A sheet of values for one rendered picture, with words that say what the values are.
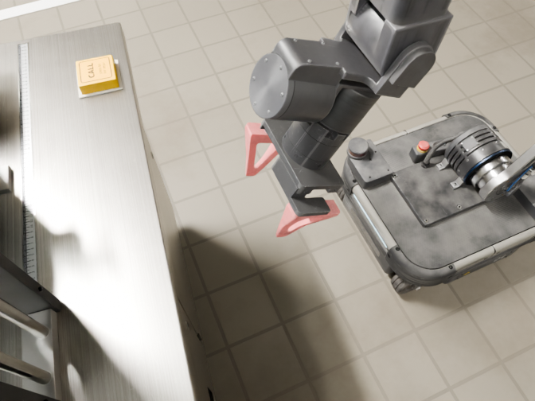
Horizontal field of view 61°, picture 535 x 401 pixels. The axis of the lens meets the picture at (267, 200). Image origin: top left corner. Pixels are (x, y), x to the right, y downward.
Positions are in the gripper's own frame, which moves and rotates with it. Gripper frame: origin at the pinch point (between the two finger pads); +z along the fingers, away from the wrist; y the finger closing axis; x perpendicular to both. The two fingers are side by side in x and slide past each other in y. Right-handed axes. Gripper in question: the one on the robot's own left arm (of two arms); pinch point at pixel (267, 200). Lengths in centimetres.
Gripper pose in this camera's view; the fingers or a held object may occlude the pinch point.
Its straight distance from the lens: 56.8
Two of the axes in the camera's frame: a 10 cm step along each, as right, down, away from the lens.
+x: 8.0, -0.5, 6.0
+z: -4.5, 6.1, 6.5
